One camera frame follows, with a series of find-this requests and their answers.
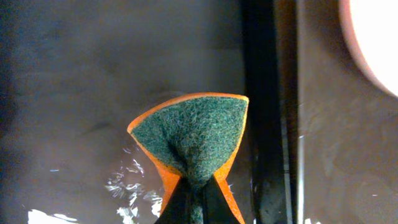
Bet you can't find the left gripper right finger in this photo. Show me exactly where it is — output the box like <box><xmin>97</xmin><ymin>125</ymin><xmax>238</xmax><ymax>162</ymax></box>
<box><xmin>202</xmin><ymin>177</ymin><xmax>239</xmax><ymax>224</ymax></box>

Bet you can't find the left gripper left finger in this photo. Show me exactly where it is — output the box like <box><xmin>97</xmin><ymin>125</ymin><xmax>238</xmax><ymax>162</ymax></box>
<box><xmin>154</xmin><ymin>178</ymin><xmax>193</xmax><ymax>224</ymax></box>

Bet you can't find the green orange sponge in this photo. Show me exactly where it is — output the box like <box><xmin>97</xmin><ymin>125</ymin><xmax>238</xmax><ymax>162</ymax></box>
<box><xmin>127</xmin><ymin>92</ymin><xmax>249</xmax><ymax>223</ymax></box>

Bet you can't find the white plate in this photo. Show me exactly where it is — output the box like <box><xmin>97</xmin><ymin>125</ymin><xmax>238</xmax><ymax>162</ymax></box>
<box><xmin>338</xmin><ymin>0</ymin><xmax>397</xmax><ymax>97</ymax></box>

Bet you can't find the small black tray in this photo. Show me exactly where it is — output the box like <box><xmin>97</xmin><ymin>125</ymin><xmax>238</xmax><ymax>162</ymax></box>
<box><xmin>1</xmin><ymin>1</ymin><xmax>290</xmax><ymax>223</ymax></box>

